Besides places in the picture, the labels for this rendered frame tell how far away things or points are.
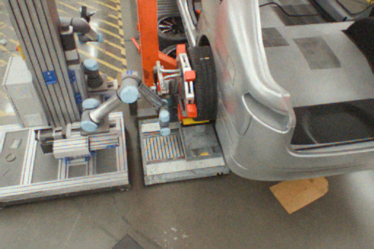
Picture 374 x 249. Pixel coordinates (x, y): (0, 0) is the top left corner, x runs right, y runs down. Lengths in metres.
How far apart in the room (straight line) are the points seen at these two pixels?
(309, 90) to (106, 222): 2.10
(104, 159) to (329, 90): 2.12
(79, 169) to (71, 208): 0.36
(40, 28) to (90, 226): 1.73
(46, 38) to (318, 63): 2.23
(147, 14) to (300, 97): 1.47
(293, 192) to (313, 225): 0.34
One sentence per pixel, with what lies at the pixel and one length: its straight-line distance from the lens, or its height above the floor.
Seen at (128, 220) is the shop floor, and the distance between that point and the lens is 3.19.
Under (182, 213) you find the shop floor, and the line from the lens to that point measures 3.19.
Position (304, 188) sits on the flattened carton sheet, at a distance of 3.53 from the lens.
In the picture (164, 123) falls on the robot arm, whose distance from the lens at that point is 2.56.
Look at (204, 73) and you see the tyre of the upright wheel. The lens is 2.71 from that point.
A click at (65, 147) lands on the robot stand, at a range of 2.79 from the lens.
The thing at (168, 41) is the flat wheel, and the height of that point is 0.46.
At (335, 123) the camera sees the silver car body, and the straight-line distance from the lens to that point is 2.96.
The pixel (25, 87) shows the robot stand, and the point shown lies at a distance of 2.69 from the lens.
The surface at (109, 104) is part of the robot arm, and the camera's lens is 2.41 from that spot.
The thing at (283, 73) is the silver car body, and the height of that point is 1.01.
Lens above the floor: 2.83
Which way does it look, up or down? 45 degrees down
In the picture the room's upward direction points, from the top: 2 degrees clockwise
